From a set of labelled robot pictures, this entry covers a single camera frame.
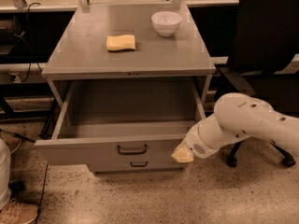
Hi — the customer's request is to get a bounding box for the grey bottom drawer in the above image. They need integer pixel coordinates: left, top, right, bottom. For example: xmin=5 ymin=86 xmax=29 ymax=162
xmin=88 ymin=161 xmax=187 ymax=174

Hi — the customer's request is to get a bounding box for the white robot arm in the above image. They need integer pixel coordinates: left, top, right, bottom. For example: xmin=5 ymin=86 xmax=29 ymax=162
xmin=171 ymin=92 xmax=299 ymax=163

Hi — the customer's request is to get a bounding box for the grey top drawer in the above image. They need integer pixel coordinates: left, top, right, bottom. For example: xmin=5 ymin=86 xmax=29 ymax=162
xmin=36 ymin=77 xmax=205 ymax=166

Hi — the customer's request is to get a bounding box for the white bowl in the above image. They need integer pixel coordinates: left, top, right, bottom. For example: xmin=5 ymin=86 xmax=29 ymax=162
xmin=151 ymin=11 xmax=182 ymax=37

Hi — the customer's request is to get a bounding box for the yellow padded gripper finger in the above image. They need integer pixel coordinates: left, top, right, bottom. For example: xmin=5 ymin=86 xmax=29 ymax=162
xmin=171 ymin=141 xmax=194 ymax=163

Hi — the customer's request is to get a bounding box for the black hanging cable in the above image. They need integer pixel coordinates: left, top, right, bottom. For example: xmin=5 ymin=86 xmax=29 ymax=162
xmin=12 ymin=2 xmax=45 ymax=83

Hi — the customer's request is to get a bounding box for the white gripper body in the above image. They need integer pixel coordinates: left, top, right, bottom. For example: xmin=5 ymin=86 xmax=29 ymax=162
xmin=184 ymin=115 xmax=224 ymax=159

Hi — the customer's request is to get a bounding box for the black tripod leg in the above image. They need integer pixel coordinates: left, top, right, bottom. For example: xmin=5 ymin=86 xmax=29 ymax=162
xmin=0 ymin=129 xmax=35 ymax=143

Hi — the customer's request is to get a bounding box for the tan sneaker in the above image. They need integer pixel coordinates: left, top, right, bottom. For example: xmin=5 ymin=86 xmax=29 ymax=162
xmin=0 ymin=200 xmax=38 ymax=224

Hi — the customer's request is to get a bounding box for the black cable on floor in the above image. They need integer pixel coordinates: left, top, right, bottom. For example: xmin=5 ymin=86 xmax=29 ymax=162
xmin=35 ymin=161 xmax=50 ymax=224

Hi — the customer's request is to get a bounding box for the white power outlet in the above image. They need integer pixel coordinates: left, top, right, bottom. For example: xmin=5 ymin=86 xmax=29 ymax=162
xmin=9 ymin=73 xmax=21 ymax=83

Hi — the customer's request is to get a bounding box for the grey metal drawer cabinet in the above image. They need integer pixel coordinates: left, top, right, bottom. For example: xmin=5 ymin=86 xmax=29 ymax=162
xmin=41 ymin=2 xmax=217 ymax=175

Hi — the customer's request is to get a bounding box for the black office chair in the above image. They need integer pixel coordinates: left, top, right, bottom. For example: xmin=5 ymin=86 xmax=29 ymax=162
xmin=215 ymin=0 xmax=299 ymax=167

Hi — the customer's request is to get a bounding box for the white trouser leg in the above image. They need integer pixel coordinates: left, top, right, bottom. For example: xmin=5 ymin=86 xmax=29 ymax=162
xmin=0 ymin=140 xmax=11 ymax=210

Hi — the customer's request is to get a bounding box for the yellow sponge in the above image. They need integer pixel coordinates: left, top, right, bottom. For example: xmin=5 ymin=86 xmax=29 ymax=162
xmin=106 ymin=35 xmax=135 ymax=51

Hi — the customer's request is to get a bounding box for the grey drawer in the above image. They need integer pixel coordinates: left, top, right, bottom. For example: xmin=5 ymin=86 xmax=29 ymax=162
xmin=36 ymin=77 xmax=205 ymax=166
xmin=88 ymin=161 xmax=187 ymax=174

